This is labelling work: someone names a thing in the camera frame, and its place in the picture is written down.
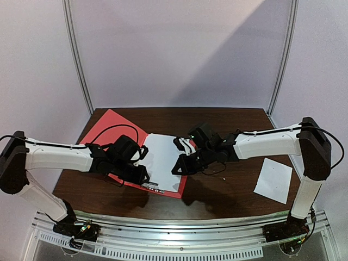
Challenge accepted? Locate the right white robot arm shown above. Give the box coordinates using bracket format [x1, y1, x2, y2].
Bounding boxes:
[171, 117, 331, 237]

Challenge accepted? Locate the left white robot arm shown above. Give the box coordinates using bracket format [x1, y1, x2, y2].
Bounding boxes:
[1, 131, 150, 236]

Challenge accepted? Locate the aluminium front rail frame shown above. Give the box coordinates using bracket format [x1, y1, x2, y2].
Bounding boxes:
[23, 211, 340, 260]

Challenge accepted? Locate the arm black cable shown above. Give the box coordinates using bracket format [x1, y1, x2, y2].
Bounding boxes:
[299, 123, 344, 171]
[86, 124, 140, 149]

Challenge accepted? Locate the red file folder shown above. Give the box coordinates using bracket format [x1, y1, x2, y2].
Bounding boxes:
[81, 109, 187, 199]

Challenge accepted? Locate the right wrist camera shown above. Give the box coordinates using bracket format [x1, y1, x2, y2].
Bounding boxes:
[173, 123, 222, 156]

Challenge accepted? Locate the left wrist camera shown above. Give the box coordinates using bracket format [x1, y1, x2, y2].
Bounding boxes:
[106, 135, 148, 164]

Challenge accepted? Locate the small white paper sheet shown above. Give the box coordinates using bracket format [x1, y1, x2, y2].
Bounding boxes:
[253, 158, 293, 204]

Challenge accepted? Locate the metal bottom folder clip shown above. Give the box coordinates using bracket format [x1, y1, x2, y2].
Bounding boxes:
[141, 182, 165, 194]

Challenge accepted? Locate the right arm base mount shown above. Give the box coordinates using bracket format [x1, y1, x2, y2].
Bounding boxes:
[262, 208, 316, 256]

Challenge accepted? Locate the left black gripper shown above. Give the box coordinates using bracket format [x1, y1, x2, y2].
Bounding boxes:
[111, 159, 150, 185]

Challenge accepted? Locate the aluminium corner post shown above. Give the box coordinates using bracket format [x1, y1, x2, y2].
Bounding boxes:
[62, 0, 95, 115]
[266, 0, 299, 117]

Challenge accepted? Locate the right aluminium corner post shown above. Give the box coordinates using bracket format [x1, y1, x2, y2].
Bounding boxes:
[266, 0, 299, 117]

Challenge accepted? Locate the large white paper sheet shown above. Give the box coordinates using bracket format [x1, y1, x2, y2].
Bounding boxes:
[140, 134, 182, 193]

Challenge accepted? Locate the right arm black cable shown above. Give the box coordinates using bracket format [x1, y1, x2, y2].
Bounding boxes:
[299, 123, 344, 171]

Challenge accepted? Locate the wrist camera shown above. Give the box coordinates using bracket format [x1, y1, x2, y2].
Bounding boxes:
[173, 123, 222, 156]
[106, 135, 148, 164]

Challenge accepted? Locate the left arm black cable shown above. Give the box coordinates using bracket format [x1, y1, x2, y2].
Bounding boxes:
[86, 124, 140, 149]

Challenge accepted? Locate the left aluminium corner post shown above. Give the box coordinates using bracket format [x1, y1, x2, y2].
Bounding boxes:
[62, 0, 95, 115]

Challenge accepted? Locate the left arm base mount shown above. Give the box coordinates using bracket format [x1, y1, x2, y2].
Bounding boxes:
[53, 213, 101, 250]

